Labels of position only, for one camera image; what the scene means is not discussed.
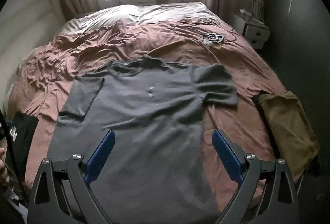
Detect dark grey t-shirt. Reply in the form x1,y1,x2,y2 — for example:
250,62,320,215
48,56,237,223

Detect person's left hand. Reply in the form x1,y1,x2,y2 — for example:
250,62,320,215
0,148,10,185

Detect folded brown garment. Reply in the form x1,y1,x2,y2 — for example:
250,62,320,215
252,90,320,182

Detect folded black printed t-shirt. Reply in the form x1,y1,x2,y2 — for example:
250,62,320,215
6,112,39,181

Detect brown bed blanket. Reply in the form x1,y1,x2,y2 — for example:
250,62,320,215
7,19,285,210

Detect white bedside table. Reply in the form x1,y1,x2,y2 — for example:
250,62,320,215
229,13,270,49

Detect grey pillow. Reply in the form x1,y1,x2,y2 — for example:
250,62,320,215
58,2,221,35

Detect tangled charger cables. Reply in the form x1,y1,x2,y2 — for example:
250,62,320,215
175,19,241,47

